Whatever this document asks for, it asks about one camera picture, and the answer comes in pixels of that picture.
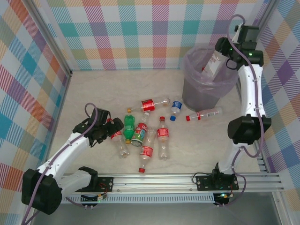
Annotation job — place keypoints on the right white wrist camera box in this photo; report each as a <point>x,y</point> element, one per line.
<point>237,34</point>

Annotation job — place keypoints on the white cap red green bottle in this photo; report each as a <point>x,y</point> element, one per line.
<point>140,132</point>

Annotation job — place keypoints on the black connector board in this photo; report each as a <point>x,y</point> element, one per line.
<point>222,195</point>
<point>98,198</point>

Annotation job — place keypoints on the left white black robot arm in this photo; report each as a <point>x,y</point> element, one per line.
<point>42,197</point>

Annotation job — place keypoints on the yellow cap red label bottle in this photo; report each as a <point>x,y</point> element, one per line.
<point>147,105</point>

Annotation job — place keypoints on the right black mount plate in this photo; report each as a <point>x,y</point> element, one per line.
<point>204,182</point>

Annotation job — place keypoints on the clear bottle blue label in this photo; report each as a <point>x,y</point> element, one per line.
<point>177,106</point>

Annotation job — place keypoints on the purple-lined trash bin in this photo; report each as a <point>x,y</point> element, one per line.
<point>194,70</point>

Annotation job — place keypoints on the black mount plate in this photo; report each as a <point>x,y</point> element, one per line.
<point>105,184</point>
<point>204,182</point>

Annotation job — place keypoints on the aluminium frame post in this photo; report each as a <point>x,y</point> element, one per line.
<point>267,11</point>
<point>53,39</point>

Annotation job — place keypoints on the slim clear bottle printed label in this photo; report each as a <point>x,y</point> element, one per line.
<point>204,114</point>

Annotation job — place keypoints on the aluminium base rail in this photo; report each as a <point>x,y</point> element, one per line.
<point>152,184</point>

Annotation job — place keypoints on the grey round waste bin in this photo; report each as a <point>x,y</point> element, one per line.
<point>194,98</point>

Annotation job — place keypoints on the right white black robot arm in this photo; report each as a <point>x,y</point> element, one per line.
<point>248,93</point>

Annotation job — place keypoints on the green plastic bottle yellow cap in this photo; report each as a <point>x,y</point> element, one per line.
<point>129,131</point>

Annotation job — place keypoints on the left black mount plate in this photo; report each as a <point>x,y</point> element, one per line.
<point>105,184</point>

